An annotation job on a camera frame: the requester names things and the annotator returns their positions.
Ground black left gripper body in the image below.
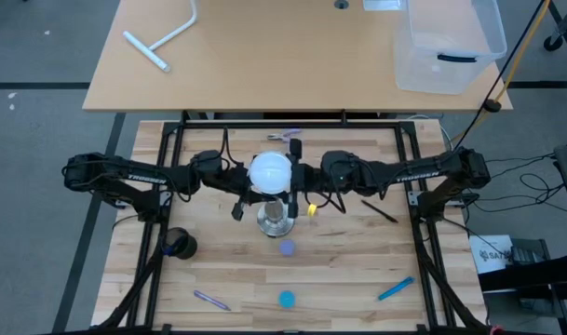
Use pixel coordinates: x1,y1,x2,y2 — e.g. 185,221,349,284
220,160,259,222

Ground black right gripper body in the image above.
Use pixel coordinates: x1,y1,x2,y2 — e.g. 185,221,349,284
287,138,324,220

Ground silver metal lamp base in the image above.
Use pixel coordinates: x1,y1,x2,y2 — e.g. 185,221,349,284
255,194,297,239

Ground white flood lightbulb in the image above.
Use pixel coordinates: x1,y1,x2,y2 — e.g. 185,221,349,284
246,151,294,196

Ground lilac round lid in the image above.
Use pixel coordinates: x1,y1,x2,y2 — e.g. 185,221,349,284
277,237,298,258

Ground black pen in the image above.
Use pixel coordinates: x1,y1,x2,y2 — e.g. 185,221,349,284
360,199,399,224

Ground black cup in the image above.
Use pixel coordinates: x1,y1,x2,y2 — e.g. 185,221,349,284
163,226,199,261

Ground blue candle in glass jar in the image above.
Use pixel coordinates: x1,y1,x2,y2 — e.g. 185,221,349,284
277,289,298,310

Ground purple pen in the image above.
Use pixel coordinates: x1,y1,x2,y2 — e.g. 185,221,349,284
192,289,233,313

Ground tan wooden desk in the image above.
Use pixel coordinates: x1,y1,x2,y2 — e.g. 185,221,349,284
81,0,514,114

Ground blue pen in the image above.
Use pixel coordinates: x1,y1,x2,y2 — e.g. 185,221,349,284
376,275,416,302

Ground white T-shaped pipe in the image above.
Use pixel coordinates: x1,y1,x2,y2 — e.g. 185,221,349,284
121,0,198,74

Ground pale rectangular sheet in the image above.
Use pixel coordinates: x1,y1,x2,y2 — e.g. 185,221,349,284
362,0,404,12

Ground clear plastic storage bin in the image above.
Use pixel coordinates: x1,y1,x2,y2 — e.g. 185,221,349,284
393,0,508,96

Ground white printed paper sheet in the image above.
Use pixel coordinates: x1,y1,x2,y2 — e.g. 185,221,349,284
468,234,515,275

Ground black equipment cart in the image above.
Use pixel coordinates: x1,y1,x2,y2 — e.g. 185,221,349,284
477,236,567,335

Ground grey caster leg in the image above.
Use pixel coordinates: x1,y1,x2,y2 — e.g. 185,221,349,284
542,0,567,52

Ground purple handled pliers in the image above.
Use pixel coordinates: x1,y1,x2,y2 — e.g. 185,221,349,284
266,128,304,145

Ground black aluminium table frame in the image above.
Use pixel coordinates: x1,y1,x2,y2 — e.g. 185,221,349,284
96,110,489,335

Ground black hanging cable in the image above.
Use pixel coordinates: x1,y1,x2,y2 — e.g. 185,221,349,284
447,0,547,162

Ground yellow hanging cable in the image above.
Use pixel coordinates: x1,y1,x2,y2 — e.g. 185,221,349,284
450,0,553,145

